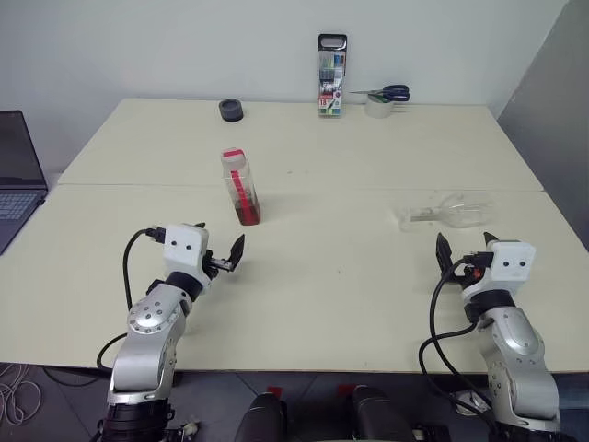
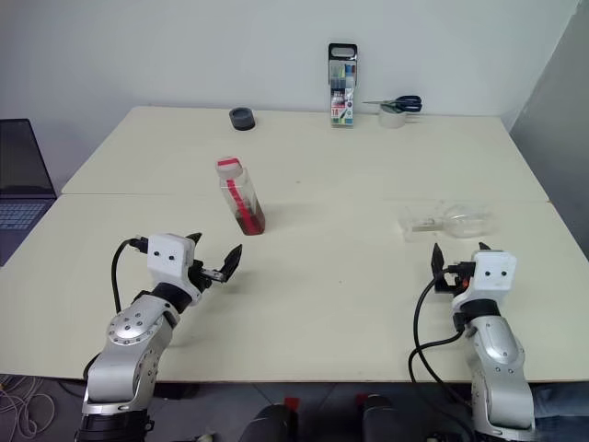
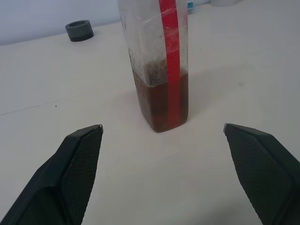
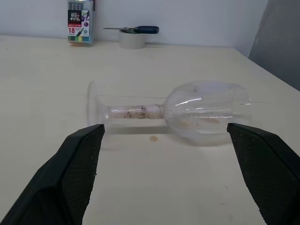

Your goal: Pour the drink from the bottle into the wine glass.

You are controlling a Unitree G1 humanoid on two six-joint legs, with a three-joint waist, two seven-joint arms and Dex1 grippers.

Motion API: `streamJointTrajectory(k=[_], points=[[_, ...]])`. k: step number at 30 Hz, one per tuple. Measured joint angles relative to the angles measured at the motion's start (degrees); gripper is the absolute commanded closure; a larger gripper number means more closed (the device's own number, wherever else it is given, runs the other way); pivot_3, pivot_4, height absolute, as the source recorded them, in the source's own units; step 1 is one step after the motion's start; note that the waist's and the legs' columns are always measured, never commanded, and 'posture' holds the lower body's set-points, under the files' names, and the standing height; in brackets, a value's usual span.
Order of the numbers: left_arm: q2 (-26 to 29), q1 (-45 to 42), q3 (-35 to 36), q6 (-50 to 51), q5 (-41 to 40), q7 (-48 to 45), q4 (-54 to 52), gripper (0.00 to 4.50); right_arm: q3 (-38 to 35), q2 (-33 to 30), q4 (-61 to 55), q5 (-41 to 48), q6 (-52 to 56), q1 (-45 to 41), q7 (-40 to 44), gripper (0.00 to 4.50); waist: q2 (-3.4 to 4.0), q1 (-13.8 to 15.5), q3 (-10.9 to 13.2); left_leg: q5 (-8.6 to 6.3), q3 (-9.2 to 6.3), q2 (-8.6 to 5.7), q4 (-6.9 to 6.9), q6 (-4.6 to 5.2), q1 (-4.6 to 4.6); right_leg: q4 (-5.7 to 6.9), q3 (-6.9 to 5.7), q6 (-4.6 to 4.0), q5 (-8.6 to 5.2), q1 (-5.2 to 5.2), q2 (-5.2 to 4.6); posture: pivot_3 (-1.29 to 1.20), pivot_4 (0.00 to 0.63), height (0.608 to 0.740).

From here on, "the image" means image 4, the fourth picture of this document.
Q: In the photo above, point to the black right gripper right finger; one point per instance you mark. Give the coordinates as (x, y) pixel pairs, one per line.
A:
(269, 173)

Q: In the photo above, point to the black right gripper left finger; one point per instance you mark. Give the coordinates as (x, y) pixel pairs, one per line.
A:
(61, 178)

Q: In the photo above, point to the clear wine glass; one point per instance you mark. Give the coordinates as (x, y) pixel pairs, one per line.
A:
(131, 114)

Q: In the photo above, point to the marker pen set box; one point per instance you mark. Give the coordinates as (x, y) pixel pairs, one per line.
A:
(78, 28)

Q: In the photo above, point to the white tape roll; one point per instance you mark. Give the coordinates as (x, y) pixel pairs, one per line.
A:
(131, 41)

